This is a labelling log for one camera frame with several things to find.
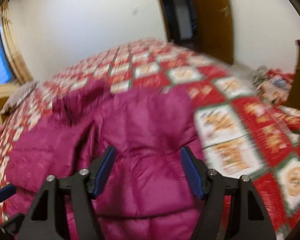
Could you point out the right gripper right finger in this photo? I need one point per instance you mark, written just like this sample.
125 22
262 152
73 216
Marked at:
196 173

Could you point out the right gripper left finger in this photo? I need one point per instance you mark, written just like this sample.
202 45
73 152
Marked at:
100 170

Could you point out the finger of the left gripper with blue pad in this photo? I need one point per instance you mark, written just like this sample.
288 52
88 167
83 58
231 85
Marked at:
6 192

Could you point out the magenta down jacket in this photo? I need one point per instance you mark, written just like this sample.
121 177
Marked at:
147 195

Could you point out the clothes pile on floor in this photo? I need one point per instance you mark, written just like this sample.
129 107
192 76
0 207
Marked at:
273 85

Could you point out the red checkered teddy bedspread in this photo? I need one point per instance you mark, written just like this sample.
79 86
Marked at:
239 133

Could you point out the grey patterned pillow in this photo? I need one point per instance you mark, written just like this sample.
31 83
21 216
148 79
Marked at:
18 97

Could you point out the beige floral curtain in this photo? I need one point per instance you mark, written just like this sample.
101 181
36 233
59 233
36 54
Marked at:
11 48

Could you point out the brown wooden door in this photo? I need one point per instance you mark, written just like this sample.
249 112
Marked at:
215 29

